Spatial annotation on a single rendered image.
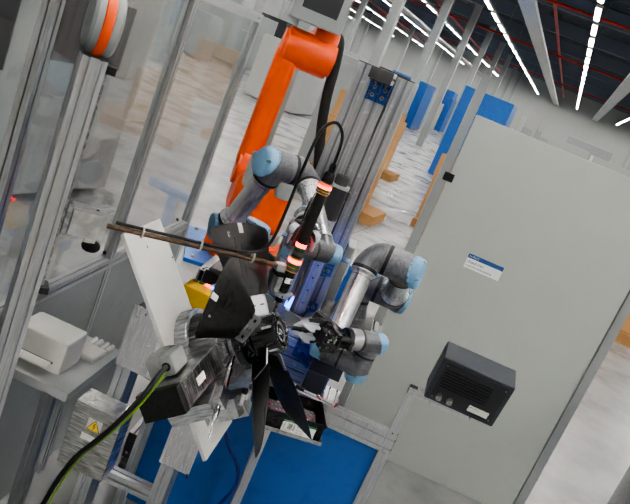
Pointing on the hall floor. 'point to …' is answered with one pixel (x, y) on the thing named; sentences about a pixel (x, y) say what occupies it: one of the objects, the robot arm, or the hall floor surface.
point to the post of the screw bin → (248, 472)
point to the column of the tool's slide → (38, 243)
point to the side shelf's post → (32, 449)
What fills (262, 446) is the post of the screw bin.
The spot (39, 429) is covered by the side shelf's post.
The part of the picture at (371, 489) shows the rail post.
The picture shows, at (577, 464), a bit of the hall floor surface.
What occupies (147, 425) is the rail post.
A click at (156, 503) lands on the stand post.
